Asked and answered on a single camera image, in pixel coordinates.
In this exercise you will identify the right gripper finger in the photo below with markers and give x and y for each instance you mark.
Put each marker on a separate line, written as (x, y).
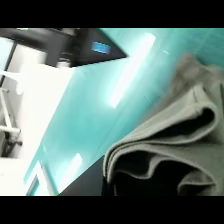
(90, 181)

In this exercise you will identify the grey garment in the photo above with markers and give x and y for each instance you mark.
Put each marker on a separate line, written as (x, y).
(186, 150)

